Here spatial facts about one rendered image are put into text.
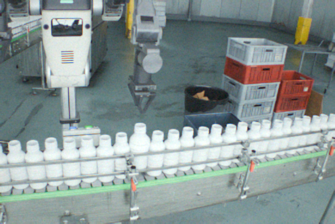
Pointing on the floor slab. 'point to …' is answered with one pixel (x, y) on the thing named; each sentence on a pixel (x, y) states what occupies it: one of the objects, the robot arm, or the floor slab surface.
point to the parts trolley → (313, 61)
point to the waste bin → (206, 106)
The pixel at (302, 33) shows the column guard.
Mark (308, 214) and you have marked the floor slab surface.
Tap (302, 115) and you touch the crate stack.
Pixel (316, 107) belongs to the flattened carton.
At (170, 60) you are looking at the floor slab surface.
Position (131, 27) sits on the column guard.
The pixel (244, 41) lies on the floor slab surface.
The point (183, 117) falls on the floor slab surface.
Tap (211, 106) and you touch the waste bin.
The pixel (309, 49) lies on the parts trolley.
